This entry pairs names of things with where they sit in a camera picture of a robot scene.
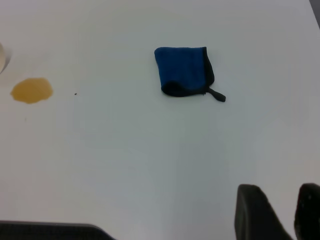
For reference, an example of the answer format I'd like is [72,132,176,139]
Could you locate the blue cloth with black trim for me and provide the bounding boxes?
[154,46,227,103]

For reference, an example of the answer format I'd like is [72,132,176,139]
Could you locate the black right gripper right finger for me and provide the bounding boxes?
[292,183,320,240]

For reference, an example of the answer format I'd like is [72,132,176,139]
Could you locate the brown coffee spill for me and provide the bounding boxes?
[9,77,54,105]

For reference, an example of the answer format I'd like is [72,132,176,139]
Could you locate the white paper coffee cup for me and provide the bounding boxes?
[0,41,12,75]

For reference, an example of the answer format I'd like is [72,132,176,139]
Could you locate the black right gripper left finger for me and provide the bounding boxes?
[234,184,294,240]

